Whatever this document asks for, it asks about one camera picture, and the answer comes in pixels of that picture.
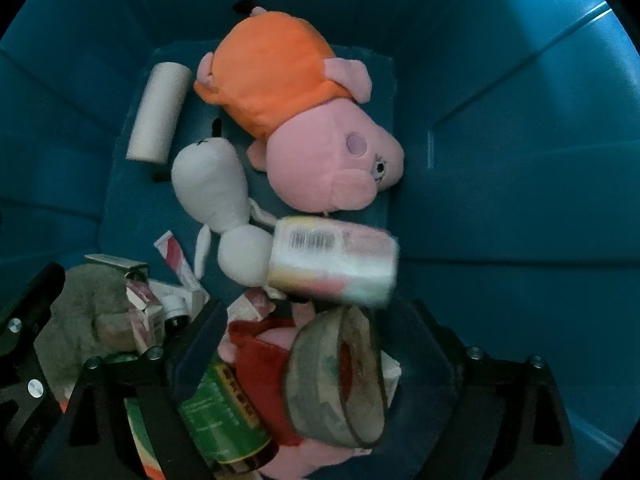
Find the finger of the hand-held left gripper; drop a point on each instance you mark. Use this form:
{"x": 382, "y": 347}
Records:
{"x": 20, "y": 360}

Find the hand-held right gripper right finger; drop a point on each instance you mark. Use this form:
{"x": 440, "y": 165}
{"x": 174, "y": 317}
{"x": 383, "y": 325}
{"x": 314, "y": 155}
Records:
{"x": 425, "y": 360}

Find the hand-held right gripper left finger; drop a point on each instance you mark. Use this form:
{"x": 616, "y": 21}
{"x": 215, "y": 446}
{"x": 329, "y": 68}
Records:
{"x": 197, "y": 350}

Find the green bottle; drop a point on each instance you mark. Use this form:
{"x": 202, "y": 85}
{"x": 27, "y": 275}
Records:
{"x": 225, "y": 420}

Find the tape roll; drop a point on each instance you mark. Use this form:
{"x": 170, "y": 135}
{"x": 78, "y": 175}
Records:
{"x": 325, "y": 385}

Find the blurred white box with barcode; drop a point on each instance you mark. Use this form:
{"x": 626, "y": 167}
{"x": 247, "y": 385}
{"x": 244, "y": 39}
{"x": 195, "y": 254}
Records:
{"x": 330, "y": 260}

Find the blue plastic crate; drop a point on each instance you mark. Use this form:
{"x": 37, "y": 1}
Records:
{"x": 500, "y": 160}

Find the white paper roll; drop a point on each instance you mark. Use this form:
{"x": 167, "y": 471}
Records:
{"x": 157, "y": 110}

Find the small black-capped white bottle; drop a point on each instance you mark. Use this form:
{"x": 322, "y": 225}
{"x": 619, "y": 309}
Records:
{"x": 175, "y": 310}

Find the red-dress pig plush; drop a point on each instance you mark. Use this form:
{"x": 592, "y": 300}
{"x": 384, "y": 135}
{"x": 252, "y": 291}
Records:
{"x": 265, "y": 370}

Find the grey plush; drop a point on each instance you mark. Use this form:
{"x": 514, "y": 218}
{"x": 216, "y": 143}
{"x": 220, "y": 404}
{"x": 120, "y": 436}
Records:
{"x": 80, "y": 310}

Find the red white tube box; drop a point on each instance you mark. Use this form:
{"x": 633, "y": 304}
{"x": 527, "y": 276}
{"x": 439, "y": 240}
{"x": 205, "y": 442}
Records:
{"x": 177, "y": 255}

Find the white doll plush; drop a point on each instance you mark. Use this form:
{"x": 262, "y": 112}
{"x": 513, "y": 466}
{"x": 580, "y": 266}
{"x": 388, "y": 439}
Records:
{"x": 210, "y": 185}

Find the orange-dress pig plush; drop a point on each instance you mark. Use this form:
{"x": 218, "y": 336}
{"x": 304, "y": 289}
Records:
{"x": 280, "y": 85}

